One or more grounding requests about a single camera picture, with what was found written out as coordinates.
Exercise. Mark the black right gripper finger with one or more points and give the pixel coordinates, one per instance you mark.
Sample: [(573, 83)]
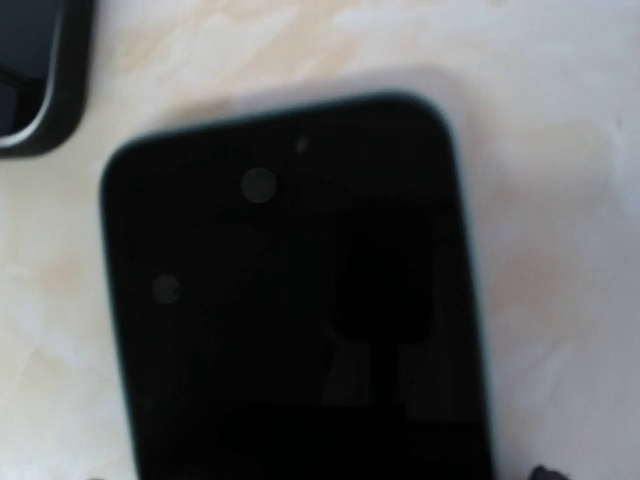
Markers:
[(541, 472)]

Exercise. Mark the black smartphone teal edge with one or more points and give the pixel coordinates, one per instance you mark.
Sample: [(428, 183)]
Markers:
[(293, 298), (27, 28)]

